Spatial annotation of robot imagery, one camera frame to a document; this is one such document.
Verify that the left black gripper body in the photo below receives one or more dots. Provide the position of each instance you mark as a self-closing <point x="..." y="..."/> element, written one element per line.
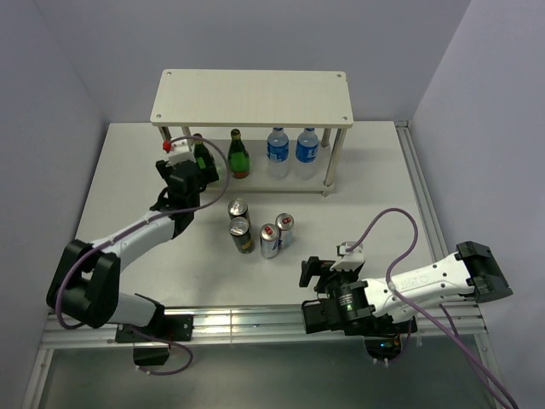
<point x="196" y="202"/>

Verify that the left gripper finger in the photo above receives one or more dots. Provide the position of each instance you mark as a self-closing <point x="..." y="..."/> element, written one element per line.
<point x="207" y="167"/>
<point x="163" y="168"/>

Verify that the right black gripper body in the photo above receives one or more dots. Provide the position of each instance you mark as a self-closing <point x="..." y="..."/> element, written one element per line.
<point x="336" y="277"/>

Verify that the green glass bottle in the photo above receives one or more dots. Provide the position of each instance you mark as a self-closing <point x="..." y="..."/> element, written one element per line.
<point x="199" y="147"/>
<point x="238" y="156"/>

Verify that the silver blue energy can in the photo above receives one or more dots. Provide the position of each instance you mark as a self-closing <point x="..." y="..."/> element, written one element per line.
<point x="269" y="240"/>
<point x="285" y="223"/>

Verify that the black yellow-label can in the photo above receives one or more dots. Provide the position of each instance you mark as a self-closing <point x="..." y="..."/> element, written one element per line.
<point x="238" y="208"/>
<point x="240" y="232"/>

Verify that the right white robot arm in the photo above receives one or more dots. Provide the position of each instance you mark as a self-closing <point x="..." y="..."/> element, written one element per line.
<point x="386" y="307"/>

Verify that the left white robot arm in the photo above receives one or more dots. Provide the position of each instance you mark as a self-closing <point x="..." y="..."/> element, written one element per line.
<point x="86" y="283"/>

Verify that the white two-tier shelf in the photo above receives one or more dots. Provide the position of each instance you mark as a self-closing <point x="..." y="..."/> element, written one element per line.
<point x="214" y="102"/>

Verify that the left clear water bottle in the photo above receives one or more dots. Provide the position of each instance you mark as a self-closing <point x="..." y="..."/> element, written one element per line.
<point x="278" y="150"/>

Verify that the clear water bottle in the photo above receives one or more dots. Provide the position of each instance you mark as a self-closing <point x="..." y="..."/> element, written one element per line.
<point x="306" y="153"/>
<point x="278" y="150"/>

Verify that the right clear water bottle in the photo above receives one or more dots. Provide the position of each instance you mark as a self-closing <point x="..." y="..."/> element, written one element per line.
<point x="306" y="153"/>

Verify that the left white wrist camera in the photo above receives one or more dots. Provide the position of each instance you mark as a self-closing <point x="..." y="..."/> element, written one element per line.
<point x="178" y="151"/>

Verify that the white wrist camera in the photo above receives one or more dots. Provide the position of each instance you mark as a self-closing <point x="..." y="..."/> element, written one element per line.
<point x="349" y="257"/>
<point x="178" y="151"/>

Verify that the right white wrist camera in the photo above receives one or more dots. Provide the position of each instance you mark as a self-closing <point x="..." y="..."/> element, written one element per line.
<point x="349" y="257"/>

